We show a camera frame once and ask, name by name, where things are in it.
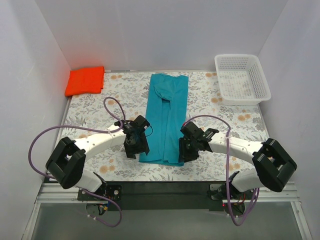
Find teal t shirt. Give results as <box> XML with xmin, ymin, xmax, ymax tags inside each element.
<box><xmin>139</xmin><ymin>73</ymin><xmax>189</xmax><ymax>167</ymax></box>

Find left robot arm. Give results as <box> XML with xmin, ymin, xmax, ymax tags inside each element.
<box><xmin>45</xmin><ymin>121</ymin><xmax>150</xmax><ymax>200</ymax></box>

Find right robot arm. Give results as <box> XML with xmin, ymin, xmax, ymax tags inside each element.
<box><xmin>179</xmin><ymin>130</ymin><xmax>298</xmax><ymax>199</ymax></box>

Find floral patterned table mat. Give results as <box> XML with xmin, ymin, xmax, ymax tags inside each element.
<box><xmin>60</xmin><ymin>71</ymin><xmax>269</xmax><ymax>181</ymax></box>

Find folded orange t shirt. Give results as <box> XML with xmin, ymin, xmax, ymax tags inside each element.
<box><xmin>64</xmin><ymin>66</ymin><xmax>105</xmax><ymax>97</ymax></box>

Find white plastic basket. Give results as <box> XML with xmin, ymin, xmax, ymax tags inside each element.
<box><xmin>214</xmin><ymin>54</ymin><xmax>272</xmax><ymax>106</ymax></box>

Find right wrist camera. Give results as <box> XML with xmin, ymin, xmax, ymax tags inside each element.
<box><xmin>180</xmin><ymin>121</ymin><xmax>204</xmax><ymax>140</ymax></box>

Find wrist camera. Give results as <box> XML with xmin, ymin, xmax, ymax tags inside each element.
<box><xmin>180</xmin><ymin>121</ymin><xmax>204</xmax><ymax>140</ymax></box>
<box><xmin>131</xmin><ymin>115</ymin><xmax>151</xmax><ymax>133</ymax></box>

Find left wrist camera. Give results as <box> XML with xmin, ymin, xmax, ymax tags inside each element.
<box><xmin>131</xmin><ymin>115</ymin><xmax>151</xmax><ymax>133</ymax></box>

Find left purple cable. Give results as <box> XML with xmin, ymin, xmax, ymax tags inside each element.
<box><xmin>27</xmin><ymin>97</ymin><xmax>126</xmax><ymax>228</ymax></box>

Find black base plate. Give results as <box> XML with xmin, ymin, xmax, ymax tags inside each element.
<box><xmin>76</xmin><ymin>181</ymin><xmax>257</xmax><ymax>212</ymax></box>

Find aluminium frame rail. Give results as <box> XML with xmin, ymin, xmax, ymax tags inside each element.
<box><xmin>34</xmin><ymin>183</ymin><xmax>83</xmax><ymax>205</ymax></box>

